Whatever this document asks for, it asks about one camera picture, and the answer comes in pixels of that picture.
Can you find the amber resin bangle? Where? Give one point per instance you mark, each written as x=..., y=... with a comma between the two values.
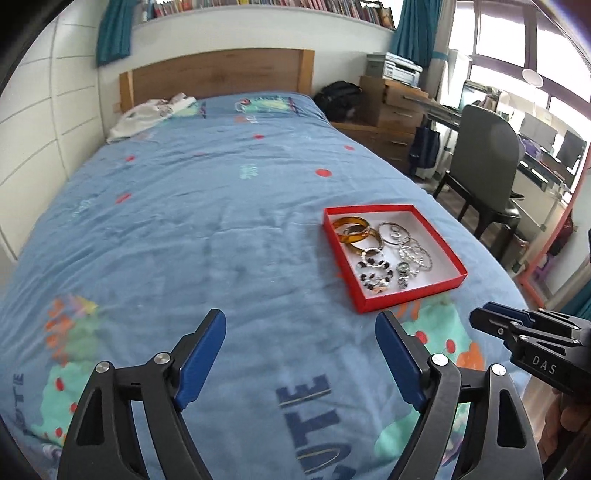
x=340, y=225

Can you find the dark brown bangle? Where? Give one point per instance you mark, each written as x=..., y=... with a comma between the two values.
x=365, y=239

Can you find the person's right hand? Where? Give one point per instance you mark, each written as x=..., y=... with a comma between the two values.
x=564, y=414

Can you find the teal curtain left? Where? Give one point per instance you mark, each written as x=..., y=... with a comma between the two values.
x=115, y=32

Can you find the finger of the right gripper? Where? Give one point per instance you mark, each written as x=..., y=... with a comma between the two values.
x=502, y=327
x=508, y=311

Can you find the dark blue bag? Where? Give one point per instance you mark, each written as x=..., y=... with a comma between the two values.
x=424, y=150

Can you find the teal curtain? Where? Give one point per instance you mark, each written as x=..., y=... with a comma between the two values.
x=115, y=32
x=414, y=38

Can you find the wooden headboard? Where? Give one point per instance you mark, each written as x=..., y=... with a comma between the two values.
x=218, y=73

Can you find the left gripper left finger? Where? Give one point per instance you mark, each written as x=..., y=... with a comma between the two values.
x=193, y=357

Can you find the grey office chair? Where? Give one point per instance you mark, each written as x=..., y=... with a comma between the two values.
x=484, y=184

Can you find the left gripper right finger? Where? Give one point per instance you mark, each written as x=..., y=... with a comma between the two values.
x=407, y=358

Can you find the black backpack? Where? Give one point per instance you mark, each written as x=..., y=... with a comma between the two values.
x=338, y=101

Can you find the white wardrobe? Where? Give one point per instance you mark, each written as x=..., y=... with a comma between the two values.
x=50, y=119

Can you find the white cloth on bed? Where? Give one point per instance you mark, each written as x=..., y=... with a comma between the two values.
x=146, y=115

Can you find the teal curtain right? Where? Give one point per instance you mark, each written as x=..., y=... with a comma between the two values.
x=414, y=38

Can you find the blue patterned bedspread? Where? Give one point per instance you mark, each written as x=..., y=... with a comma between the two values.
x=221, y=206

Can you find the thin silver bangle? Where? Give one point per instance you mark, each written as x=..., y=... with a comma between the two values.
x=394, y=234

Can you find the bookshelf with books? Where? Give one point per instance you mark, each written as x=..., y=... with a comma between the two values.
x=386, y=14

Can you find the glass desk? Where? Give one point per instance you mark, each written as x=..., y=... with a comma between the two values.
x=489, y=133

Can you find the red jewelry box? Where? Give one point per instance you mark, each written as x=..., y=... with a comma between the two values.
x=372, y=277

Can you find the wooden drawer cabinet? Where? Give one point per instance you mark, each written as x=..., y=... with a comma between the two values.
x=386, y=120

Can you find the white printer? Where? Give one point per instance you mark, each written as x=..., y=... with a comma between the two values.
x=393, y=67

